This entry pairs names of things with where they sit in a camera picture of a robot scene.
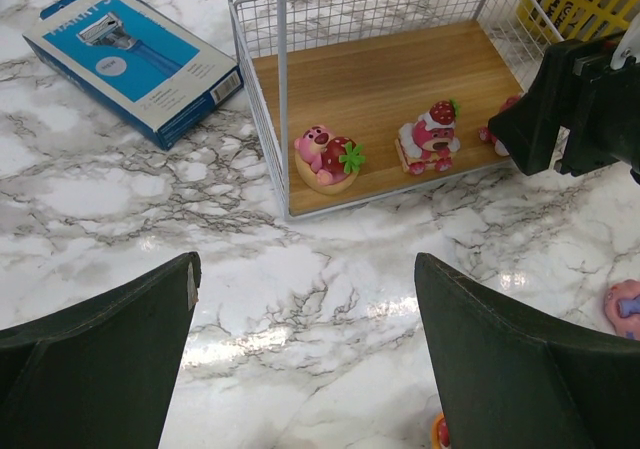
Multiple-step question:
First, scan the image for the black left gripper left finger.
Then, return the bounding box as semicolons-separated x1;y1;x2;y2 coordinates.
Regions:
1;252;200;448

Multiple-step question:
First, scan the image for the yellow plastic basket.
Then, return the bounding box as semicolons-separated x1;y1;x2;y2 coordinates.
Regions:
516;0;639;42

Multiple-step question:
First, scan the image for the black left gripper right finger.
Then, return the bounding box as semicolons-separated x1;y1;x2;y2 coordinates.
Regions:
414;253;639;448

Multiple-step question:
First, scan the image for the blue razor box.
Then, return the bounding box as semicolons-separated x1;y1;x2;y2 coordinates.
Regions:
23;0;244;150

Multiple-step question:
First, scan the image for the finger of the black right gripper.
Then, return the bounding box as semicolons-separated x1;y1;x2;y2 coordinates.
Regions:
489;40;583;175

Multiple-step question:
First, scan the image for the purple bunny orange ring toy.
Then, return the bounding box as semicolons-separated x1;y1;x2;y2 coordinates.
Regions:
430;413;451;449

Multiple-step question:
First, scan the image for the pink bear strawberry tart toy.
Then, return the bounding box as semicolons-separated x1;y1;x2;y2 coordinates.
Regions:
294;125;366;195

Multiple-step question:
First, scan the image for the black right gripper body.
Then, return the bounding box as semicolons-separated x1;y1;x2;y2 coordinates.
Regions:
555;38;639;177

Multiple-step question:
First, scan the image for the white wire wooden shelf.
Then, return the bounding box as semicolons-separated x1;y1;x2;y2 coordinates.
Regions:
229;0;558;218

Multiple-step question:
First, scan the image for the pink bear cake car toy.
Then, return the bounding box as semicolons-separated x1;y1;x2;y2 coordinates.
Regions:
395;99;460;176

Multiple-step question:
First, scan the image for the purple bunny pink donut toy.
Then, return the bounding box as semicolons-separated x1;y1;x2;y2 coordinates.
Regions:
604;279;640;341

